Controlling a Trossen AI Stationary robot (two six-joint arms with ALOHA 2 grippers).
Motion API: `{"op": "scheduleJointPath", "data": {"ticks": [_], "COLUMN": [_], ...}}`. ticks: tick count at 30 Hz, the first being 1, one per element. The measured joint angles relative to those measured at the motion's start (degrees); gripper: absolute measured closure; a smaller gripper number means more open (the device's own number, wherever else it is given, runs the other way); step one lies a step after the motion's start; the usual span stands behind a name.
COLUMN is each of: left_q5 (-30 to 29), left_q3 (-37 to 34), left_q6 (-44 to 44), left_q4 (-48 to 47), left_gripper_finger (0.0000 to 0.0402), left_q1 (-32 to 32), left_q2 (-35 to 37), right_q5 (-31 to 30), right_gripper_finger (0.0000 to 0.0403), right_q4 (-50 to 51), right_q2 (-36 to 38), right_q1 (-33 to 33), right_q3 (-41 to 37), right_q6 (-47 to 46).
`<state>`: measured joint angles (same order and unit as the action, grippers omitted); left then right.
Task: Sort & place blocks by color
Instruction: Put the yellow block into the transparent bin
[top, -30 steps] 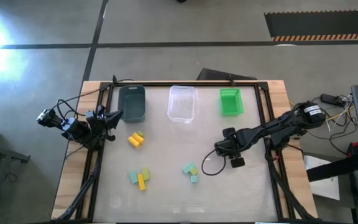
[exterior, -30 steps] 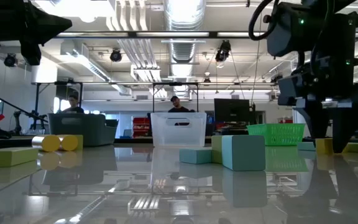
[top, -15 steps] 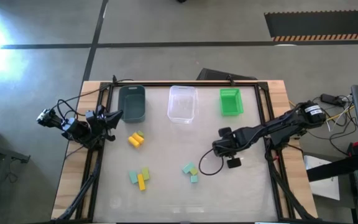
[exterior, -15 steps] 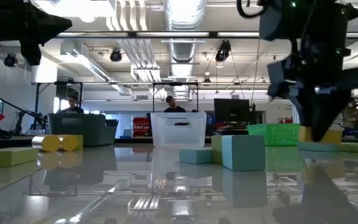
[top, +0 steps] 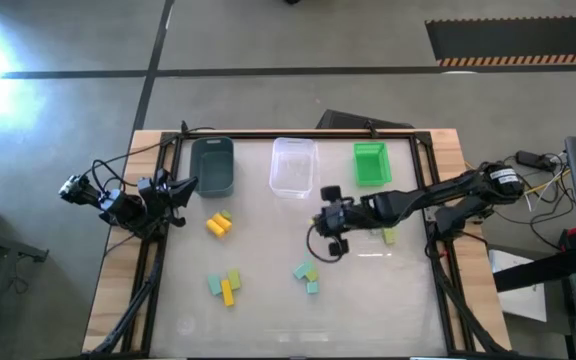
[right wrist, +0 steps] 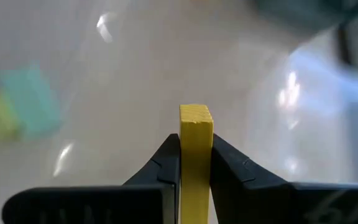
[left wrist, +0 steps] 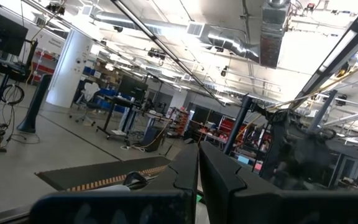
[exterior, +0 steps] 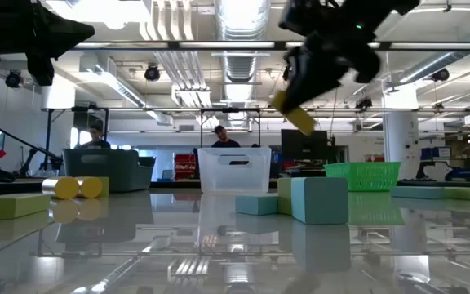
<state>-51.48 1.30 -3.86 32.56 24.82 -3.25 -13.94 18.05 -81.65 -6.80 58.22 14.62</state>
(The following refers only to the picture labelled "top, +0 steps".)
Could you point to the black flat board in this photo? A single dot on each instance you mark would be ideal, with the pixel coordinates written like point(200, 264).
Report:
point(358, 121)

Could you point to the long yellow block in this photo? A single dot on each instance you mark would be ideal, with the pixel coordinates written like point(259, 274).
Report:
point(227, 293)

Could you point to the teal cube block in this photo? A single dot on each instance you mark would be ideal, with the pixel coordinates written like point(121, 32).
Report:
point(312, 287)

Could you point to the clear plastic container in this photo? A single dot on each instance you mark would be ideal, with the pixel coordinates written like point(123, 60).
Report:
point(293, 167)

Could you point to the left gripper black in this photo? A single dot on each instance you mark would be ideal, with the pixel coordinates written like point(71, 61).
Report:
point(162, 195)

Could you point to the teal rectangular block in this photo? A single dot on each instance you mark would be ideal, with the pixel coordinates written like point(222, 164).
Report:
point(214, 284)
point(302, 270)

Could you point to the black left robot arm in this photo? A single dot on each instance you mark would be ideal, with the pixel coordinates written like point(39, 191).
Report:
point(118, 207)

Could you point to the pale green block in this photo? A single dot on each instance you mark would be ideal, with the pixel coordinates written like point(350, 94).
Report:
point(389, 236)

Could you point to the black stand foot bar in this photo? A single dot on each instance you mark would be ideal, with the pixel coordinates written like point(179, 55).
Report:
point(3, 242)

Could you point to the dark teal plastic bin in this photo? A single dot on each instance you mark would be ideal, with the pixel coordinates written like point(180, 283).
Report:
point(213, 170)

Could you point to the small green block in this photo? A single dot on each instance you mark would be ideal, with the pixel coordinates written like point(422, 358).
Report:
point(226, 215)
point(312, 275)

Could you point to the black power adapter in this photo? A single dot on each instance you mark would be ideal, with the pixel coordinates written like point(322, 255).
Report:
point(533, 159)

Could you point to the black desk leg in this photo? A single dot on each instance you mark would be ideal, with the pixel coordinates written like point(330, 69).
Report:
point(538, 272)

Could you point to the green plastic mesh basket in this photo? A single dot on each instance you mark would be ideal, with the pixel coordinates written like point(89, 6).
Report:
point(372, 164)

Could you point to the white paper sheet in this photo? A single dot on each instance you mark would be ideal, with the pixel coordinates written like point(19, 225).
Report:
point(518, 305)

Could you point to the black table clamp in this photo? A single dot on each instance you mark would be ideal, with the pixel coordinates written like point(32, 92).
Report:
point(372, 130)
point(184, 127)

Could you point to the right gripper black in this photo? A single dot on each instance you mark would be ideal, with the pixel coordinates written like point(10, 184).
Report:
point(338, 217)

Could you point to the black hazard-striped floor mat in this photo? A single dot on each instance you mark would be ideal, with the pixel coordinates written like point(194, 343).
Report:
point(518, 40)

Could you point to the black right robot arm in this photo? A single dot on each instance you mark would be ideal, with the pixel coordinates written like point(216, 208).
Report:
point(418, 200)

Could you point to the green rectangular block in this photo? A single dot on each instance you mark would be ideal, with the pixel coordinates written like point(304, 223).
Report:
point(234, 279)

